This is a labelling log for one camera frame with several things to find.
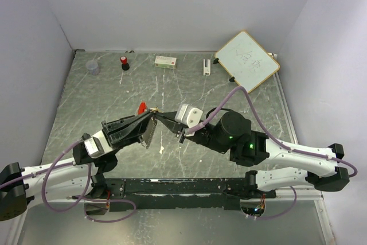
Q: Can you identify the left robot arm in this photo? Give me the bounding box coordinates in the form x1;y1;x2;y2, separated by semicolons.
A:
1;109;155;221

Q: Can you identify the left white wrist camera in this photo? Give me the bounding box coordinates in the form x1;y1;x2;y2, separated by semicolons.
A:
84;130;113;159

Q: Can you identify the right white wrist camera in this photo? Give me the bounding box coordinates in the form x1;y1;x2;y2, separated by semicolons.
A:
174;103;203;128

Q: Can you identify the white green cardboard box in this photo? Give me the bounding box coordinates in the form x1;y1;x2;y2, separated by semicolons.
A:
154;56;177;69

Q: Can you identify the aluminium rail frame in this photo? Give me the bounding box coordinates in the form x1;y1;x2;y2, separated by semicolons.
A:
269;52;323;201

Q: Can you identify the purple cable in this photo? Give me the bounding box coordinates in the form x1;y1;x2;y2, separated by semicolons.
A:
0;138;137;223
183;85;358;220

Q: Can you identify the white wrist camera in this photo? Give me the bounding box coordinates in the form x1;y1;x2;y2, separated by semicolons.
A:
174;103;203;128
84;130;113;159

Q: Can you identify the small whiteboard with wooden frame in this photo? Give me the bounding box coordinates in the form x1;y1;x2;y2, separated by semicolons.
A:
214;30;280;93

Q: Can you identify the saw keychain with red handle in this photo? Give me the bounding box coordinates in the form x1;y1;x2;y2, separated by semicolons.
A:
137;102;157;149

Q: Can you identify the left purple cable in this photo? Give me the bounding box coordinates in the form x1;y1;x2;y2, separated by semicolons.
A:
0;138;137;223

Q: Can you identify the white rectangular clip device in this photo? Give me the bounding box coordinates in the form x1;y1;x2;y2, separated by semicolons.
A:
203;59;211;76

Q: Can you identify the red black stamp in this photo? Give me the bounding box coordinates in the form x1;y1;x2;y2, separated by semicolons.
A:
120;56;130;71

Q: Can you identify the clear plastic cup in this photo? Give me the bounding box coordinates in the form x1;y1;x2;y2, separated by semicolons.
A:
85;60;100;76

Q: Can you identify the black base bar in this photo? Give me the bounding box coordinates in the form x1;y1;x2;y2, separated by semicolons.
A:
89;176;276;211

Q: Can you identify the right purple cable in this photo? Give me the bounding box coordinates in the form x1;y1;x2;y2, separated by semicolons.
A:
183;85;358;220

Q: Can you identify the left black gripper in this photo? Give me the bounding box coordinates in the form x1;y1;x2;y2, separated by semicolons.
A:
101;108;154;156

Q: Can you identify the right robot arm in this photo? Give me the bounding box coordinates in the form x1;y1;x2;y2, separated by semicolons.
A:
155;109;350;198

